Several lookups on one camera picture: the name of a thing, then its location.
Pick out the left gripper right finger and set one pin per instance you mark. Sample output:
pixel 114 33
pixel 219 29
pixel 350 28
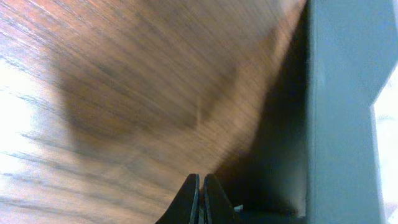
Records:
pixel 217 207

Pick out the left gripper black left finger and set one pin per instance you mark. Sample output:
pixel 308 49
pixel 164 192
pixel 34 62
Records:
pixel 184 208

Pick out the dark green box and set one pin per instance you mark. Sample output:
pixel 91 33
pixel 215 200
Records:
pixel 314 158

